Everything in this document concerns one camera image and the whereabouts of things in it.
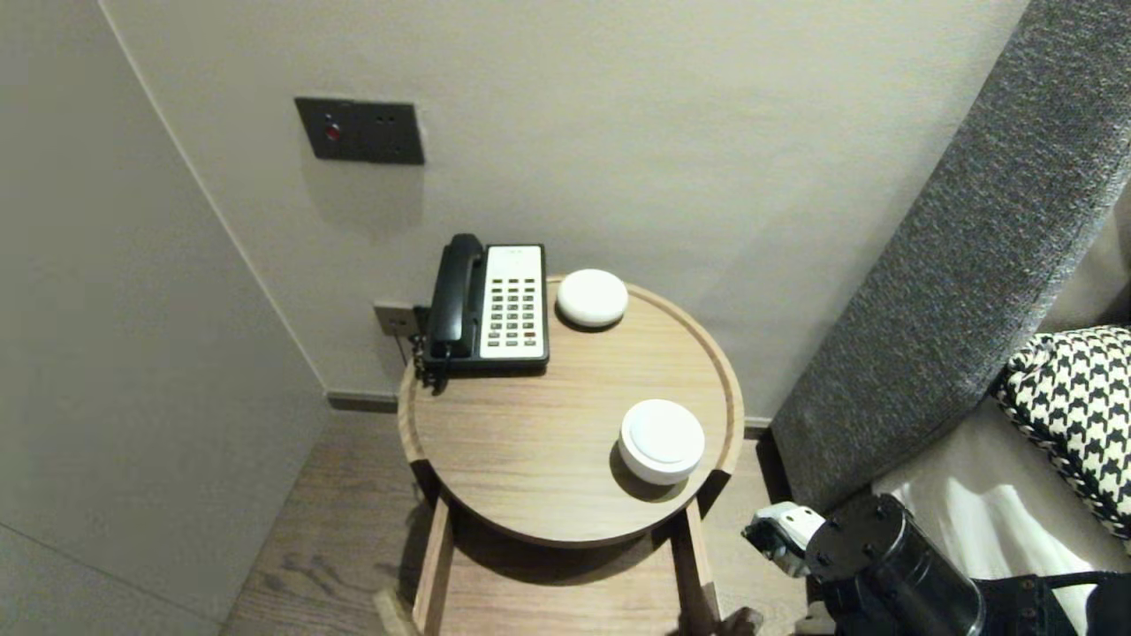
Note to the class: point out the round wooden bedside table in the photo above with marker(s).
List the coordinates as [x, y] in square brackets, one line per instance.
[530, 442]

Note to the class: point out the white round lidded jar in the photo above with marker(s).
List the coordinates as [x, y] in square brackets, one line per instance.
[663, 437]

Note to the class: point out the dark wall switch panel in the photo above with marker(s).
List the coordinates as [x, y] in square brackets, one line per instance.
[362, 131]

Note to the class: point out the beige wall socket plate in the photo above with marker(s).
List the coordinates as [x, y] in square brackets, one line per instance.
[391, 320]

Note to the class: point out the plain white pillow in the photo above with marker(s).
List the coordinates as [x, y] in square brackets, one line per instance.
[1091, 274]

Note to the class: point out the grey fabric headboard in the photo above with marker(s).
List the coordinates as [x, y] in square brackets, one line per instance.
[954, 265]

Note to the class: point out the black white desk telephone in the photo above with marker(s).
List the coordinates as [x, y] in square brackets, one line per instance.
[515, 300]

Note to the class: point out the black white houndstooth pillow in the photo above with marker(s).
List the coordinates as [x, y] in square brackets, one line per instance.
[1078, 397]

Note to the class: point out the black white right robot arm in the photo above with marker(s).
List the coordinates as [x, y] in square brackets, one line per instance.
[892, 565]

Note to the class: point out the black telephone handset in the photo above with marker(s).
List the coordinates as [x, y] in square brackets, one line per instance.
[455, 300]

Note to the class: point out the white round puck speaker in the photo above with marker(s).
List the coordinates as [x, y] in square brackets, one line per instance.
[591, 299]

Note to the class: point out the white bed sheet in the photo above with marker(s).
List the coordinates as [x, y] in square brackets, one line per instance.
[998, 521]

